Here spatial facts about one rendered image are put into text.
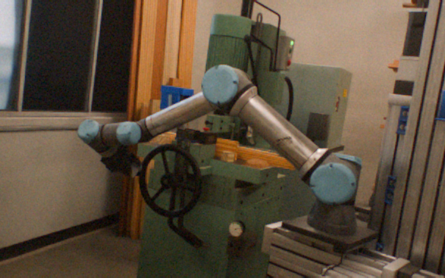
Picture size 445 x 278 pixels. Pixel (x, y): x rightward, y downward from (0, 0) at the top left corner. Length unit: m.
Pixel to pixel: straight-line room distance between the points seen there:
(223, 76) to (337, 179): 0.43
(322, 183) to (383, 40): 3.13
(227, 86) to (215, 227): 0.81
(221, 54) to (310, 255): 0.96
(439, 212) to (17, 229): 2.38
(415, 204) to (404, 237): 0.11
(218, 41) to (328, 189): 0.98
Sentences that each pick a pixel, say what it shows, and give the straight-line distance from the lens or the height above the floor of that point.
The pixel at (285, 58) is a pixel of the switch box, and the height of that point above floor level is 1.37.
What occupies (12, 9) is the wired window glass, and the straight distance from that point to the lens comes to 2.96.
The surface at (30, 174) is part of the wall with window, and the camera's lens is 3.09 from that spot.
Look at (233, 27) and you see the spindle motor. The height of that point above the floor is 1.45.
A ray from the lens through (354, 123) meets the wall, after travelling 4.33.
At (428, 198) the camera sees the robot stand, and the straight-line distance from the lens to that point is 1.54.
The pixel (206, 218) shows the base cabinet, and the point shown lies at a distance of 2.01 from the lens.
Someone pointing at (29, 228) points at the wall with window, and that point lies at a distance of 3.20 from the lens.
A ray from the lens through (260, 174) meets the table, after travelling 1.87.
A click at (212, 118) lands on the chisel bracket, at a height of 1.06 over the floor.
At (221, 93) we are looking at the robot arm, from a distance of 1.35.
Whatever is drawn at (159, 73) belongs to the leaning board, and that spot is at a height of 1.23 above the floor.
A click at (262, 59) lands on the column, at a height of 1.35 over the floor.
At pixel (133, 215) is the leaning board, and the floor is 0.17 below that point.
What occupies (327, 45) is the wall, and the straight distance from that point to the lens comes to 4.42.
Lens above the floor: 1.20
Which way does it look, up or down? 6 degrees down
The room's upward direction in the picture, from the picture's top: 8 degrees clockwise
